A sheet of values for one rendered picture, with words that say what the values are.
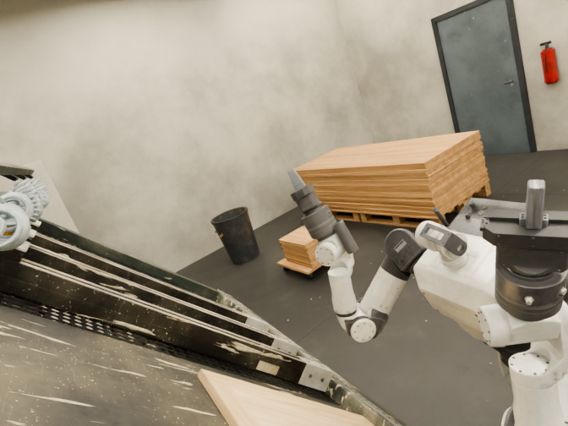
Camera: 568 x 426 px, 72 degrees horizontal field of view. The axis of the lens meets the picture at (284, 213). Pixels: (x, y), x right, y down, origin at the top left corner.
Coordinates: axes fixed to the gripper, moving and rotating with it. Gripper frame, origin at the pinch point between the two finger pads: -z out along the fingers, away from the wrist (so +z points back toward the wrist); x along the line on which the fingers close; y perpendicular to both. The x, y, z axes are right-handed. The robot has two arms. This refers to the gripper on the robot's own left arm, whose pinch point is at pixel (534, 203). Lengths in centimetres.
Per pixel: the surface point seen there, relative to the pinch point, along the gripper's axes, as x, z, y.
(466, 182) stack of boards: 48, 224, 353
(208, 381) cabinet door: 59, 37, -19
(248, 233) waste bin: 302, 248, 268
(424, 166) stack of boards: 81, 175, 309
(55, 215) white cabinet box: 378, 104, 112
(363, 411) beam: 39, 83, 7
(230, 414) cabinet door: 47, 33, -25
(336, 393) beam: 50, 87, 12
